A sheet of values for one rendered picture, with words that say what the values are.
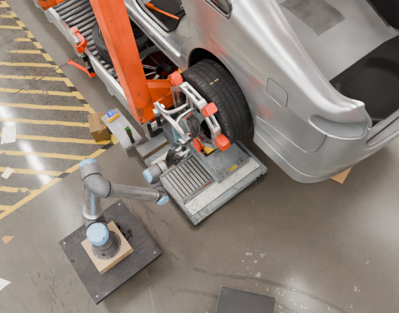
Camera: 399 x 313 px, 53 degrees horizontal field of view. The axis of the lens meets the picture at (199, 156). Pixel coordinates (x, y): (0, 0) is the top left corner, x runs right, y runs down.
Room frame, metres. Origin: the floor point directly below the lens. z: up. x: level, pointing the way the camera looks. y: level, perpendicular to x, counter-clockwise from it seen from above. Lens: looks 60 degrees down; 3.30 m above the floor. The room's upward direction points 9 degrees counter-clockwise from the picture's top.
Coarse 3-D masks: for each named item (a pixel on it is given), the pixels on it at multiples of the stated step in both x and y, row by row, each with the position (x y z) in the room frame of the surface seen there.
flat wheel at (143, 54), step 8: (152, 48) 2.93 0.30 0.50; (144, 56) 2.85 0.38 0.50; (152, 56) 2.87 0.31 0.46; (160, 56) 2.89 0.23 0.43; (144, 64) 2.80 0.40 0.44; (152, 64) 2.86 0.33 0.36; (160, 64) 2.89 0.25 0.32; (168, 64) 2.71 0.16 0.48; (144, 72) 2.78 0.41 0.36; (160, 72) 2.67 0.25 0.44; (168, 72) 2.65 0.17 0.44
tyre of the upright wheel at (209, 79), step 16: (208, 64) 2.01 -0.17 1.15; (192, 80) 1.88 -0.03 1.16; (208, 80) 1.84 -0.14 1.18; (224, 80) 1.83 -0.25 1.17; (208, 96) 1.72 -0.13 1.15; (224, 96) 1.72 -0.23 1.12; (240, 96) 1.73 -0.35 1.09; (224, 112) 1.63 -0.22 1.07; (240, 112) 1.65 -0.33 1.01; (224, 128) 1.58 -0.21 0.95; (240, 128) 1.59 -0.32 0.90
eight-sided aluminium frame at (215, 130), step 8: (176, 88) 1.93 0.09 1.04; (184, 88) 1.85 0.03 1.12; (192, 88) 1.84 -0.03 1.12; (176, 96) 1.99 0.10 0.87; (192, 96) 1.77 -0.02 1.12; (200, 96) 1.76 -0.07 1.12; (176, 104) 1.98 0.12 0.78; (200, 104) 1.69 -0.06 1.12; (208, 120) 1.61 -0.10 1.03; (216, 120) 1.61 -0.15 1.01; (216, 128) 1.57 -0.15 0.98; (216, 136) 1.55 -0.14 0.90; (208, 144) 1.62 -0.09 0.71
